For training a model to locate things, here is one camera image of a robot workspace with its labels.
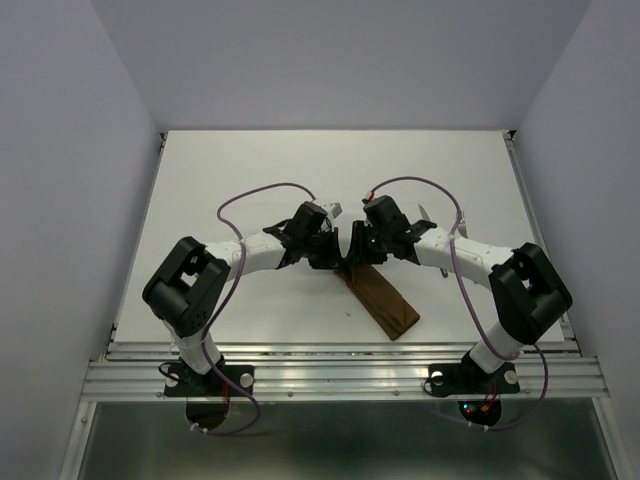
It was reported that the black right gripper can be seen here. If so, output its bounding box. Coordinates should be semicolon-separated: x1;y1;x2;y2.
343;220;390;264

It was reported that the brown cloth napkin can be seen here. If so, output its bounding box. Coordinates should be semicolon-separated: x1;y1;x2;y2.
335;265;421;341

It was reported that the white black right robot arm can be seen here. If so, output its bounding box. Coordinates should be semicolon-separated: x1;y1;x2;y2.
347;195;573;396

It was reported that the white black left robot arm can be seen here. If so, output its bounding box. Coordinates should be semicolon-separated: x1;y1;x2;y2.
142;201;342;398

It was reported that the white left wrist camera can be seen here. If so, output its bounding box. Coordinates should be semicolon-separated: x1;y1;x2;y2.
321;202;343;220

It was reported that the silver knife dark handle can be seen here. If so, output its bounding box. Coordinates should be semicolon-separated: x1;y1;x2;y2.
418;204;431;222

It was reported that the silver fork dark handle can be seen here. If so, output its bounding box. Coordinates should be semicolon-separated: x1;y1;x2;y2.
458;212;469;239

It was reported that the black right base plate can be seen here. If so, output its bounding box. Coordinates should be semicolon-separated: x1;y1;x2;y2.
422;363;521;398

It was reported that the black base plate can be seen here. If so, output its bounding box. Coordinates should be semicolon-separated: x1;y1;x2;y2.
159;362;255;398
422;363;521;398

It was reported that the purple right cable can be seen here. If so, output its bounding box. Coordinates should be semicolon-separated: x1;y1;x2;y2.
362;176;552;432

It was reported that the purple cable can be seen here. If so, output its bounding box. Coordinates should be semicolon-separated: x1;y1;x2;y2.
188;182;316;436
362;176;552;432

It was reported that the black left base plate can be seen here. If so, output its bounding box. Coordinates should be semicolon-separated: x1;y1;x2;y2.
159;362;255;398

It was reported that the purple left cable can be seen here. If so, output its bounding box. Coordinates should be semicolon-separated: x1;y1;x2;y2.
188;182;316;436

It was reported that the aluminium rail frame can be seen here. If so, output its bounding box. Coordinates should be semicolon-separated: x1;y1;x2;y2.
61;130;634;479

